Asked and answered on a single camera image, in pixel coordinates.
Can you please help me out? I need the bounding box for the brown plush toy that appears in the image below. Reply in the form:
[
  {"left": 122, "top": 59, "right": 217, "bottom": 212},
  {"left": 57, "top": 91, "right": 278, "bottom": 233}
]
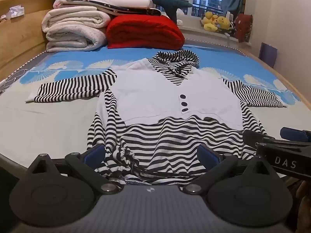
[{"left": 234, "top": 13, "right": 253, "bottom": 43}]

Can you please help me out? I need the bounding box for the yellow plush toy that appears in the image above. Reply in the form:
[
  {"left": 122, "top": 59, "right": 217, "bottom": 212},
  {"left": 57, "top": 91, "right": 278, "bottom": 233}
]
[
  {"left": 203, "top": 11, "right": 219, "bottom": 31},
  {"left": 216, "top": 16, "right": 231, "bottom": 33}
]

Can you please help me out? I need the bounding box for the white folded quilt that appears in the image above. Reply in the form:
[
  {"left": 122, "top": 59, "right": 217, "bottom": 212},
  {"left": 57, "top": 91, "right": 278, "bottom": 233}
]
[{"left": 59, "top": 0, "right": 154, "bottom": 10}]

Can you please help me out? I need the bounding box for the wooden bed frame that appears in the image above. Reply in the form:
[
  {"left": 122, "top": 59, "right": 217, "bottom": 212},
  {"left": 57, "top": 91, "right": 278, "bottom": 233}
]
[{"left": 0, "top": 0, "right": 311, "bottom": 107}]

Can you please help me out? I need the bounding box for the white plush toy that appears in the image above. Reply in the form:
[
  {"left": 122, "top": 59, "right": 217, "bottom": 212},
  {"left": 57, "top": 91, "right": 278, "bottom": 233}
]
[{"left": 176, "top": 8, "right": 185, "bottom": 26}]

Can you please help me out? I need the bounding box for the dark-trimmed white cloth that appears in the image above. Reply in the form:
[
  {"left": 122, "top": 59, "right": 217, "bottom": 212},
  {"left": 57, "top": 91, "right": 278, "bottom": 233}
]
[{"left": 92, "top": 1, "right": 162, "bottom": 17}]

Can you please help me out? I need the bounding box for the white folded blanket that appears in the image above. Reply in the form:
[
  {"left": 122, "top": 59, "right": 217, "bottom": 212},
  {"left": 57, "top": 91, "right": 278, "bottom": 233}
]
[{"left": 42, "top": 6, "right": 112, "bottom": 53}]

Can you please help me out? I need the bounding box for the tissue pack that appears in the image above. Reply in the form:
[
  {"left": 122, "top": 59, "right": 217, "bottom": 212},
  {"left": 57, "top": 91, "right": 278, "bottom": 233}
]
[{"left": 5, "top": 5, "right": 25, "bottom": 20}]

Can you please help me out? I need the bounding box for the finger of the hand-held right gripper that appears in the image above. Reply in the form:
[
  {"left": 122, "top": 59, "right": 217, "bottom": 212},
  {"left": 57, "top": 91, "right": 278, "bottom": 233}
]
[
  {"left": 279, "top": 127, "right": 311, "bottom": 143},
  {"left": 242, "top": 129, "right": 275, "bottom": 150}
]

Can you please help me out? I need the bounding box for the windowsill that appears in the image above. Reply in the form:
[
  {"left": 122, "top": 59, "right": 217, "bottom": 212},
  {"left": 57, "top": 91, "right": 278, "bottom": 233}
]
[{"left": 181, "top": 25, "right": 253, "bottom": 49}]

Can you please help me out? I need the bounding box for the bed sheet with blue print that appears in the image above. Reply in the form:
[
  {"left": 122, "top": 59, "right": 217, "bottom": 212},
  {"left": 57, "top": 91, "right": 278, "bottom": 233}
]
[{"left": 0, "top": 38, "right": 311, "bottom": 175}]

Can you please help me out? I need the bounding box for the red folded blanket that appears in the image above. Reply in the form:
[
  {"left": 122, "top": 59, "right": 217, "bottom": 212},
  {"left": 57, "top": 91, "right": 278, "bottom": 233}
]
[{"left": 106, "top": 15, "right": 185, "bottom": 50}]

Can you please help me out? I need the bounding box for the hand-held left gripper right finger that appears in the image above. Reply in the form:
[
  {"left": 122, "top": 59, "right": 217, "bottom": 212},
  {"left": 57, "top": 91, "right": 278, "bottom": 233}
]
[{"left": 180, "top": 145, "right": 278, "bottom": 195}]

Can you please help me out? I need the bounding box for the black white striped hooded top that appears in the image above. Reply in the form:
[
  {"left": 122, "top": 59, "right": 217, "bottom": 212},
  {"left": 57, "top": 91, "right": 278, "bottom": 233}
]
[{"left": 25, "top": 50, "right": 288, "bottom": 186}]

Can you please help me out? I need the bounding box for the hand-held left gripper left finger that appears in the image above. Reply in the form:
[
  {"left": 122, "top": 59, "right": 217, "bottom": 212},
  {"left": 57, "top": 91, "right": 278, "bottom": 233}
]
[{"left": 28, "top": 144, "right": 125, "bottom": 195}]

